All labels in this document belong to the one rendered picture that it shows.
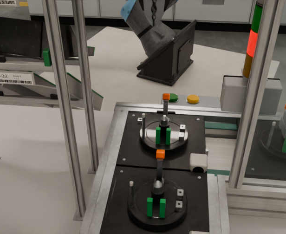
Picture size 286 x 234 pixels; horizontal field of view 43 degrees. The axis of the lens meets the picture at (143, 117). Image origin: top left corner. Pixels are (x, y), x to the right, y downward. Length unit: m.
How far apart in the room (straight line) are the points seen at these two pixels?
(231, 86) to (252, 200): 0.33
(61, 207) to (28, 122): 0.42
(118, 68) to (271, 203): 0.91
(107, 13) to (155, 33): 2.66
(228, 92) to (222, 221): 0.29
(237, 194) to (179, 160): 0.17
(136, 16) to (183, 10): 2.56
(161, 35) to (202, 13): 2.58
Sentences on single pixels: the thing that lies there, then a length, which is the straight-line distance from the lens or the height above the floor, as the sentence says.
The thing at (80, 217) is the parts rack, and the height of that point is 0.86.
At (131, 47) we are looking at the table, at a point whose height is 0.86.
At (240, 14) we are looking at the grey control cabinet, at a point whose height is 0.21.
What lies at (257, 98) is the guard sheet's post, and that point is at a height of 1.23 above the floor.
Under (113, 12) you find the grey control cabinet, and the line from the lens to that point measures 4.13.
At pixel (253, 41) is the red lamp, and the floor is 1.34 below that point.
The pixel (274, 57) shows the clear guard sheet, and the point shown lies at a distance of 0.76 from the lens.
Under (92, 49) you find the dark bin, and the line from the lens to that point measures 1.01.
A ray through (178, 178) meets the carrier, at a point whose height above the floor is 0.97.
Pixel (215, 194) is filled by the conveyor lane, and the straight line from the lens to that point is 0.95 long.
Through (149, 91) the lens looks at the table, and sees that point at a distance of 1.46.
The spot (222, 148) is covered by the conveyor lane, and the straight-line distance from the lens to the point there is 1.13.
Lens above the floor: 1.66
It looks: 37 degrees down
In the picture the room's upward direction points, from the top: straight up
